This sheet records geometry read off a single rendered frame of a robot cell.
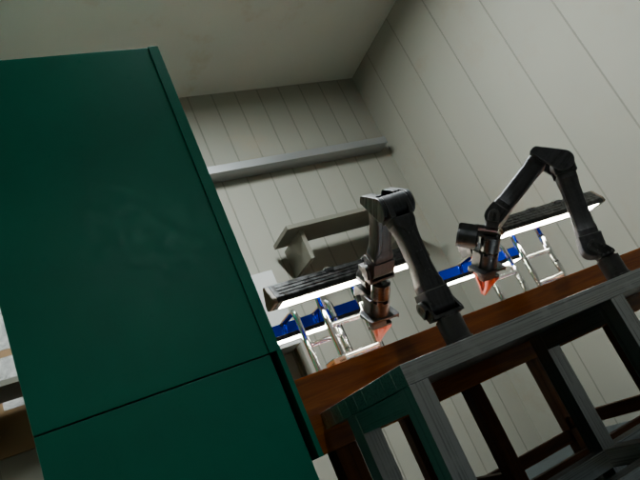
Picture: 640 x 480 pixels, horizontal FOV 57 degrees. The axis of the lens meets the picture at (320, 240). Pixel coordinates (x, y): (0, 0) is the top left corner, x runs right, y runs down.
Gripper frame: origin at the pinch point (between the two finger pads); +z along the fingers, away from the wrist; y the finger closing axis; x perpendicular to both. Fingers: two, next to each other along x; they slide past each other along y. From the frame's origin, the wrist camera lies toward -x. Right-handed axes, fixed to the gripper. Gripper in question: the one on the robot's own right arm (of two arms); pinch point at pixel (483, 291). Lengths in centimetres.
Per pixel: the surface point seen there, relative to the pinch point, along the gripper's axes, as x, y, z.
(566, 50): -124, -186, -45
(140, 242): -22, 97, -33
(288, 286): -35, 50, 0
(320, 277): -35, 39, 0
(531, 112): -141, -185, -5
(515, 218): -33, -51, -1
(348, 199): -257, -124, 81
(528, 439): -91, -173, 223
